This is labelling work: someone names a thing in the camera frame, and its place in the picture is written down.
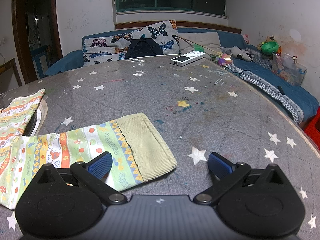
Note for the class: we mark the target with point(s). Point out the colourful plastic toy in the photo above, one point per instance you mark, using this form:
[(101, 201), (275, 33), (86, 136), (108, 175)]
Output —
[(222, 59)]

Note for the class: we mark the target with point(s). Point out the wooden chair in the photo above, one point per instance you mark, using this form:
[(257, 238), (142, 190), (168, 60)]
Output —
[(11, 66)]

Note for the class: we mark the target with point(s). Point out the dark wooden door frame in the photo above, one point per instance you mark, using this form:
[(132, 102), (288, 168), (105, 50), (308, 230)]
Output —
[(56, 17)]

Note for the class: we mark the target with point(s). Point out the cow plush toy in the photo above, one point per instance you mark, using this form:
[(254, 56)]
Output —
[(241, 53)]

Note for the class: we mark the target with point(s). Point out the patterned children's pants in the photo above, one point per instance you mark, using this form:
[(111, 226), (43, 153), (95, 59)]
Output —
[(75, 142)]

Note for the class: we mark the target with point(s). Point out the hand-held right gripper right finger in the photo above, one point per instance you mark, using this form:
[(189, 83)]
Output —
[(220, 166)]

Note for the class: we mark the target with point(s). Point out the red plastic crate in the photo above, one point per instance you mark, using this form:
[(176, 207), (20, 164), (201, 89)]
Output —
[(313, 130)]

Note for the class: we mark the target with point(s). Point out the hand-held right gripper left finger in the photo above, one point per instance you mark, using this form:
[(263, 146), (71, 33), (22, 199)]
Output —
[(101, 165)]

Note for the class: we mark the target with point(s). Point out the white remote control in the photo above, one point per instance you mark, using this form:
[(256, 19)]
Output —
[(187, 57)]

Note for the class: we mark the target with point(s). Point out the small black remote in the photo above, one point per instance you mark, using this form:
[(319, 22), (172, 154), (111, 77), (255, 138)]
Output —
[(281, 90)]

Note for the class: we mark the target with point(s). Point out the green feather teaser wand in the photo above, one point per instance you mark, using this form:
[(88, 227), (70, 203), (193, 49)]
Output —
[(198, 47)]

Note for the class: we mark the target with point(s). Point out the blue sofa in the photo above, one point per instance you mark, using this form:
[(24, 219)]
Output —
[(262, 68)]

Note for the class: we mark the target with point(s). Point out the green plastic bowl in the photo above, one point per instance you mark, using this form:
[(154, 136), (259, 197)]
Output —
[(269, 47)]

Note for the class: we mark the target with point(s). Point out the brown teddy bear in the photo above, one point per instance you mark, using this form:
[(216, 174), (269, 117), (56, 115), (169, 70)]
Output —
[(270, 39)]

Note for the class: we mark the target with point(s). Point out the blue cabinet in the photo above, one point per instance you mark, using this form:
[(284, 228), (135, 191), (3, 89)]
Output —
[(40, 60)]

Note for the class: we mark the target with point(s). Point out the pink plush toy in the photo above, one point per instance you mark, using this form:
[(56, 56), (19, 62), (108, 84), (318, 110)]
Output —
[(246, 38)]

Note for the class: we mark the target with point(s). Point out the lace trimmed sofa cover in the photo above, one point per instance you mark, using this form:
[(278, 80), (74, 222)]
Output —
[(265, 82)]

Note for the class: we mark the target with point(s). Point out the clear plastic storage box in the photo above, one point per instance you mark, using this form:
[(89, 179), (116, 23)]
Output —
[(287, 70)]

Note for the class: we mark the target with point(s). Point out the grey star print tablecloth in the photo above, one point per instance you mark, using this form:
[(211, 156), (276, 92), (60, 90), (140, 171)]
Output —
[(150, 92)]

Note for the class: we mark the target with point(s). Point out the black backpack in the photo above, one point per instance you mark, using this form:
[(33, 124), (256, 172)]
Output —
[(143, 48)]

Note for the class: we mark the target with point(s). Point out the wooden wall rail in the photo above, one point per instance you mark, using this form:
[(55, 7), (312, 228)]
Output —
[(200, 26)]

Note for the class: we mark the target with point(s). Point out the beige cushion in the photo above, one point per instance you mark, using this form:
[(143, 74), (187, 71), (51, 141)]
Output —
[(205, 40)]

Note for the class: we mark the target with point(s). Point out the butterfly print cushion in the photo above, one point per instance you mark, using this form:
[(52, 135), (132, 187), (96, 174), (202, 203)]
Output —
[(105, 47), (157, 31)]

